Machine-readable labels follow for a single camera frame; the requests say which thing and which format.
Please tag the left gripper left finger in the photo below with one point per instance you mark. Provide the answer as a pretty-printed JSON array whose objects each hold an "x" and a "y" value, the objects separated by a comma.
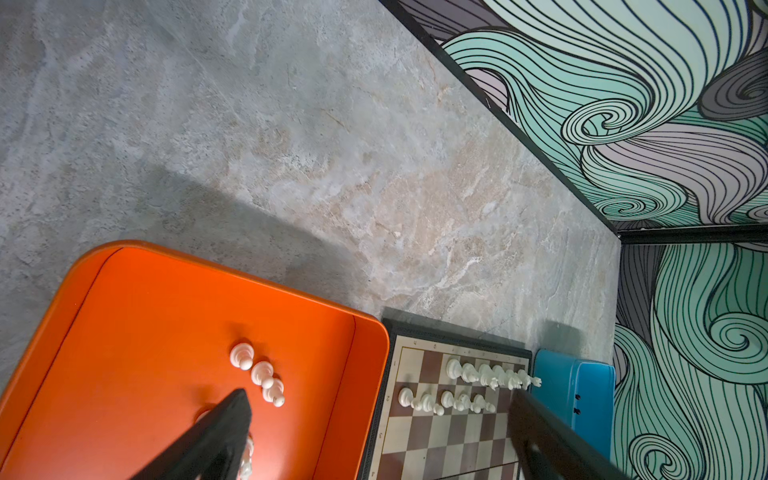
[{"x": 211, "y": 449}]

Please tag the folding chess board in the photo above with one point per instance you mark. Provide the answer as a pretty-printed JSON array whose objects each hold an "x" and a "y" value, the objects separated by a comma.
[{"x": 438, "y": 414}]

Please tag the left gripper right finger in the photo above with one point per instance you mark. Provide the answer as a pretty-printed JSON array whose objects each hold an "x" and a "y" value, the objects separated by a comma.
[{"x": 548, "y": 449}]

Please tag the blue plastic tray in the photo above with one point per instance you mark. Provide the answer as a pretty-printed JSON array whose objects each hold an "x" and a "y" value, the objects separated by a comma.
[{"x": 580, "y": 393}]

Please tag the white pawn in tray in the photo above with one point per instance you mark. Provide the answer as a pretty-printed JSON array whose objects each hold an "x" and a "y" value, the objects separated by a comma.
[
  {"x": 262, "y": 374},
  {"x": 242, "y": 356},
  {"x": 273, "y": 392}
]

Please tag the orange plastic tray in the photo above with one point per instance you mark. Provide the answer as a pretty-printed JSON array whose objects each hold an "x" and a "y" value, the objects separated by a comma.
[{"x": 135, "y": 347}]

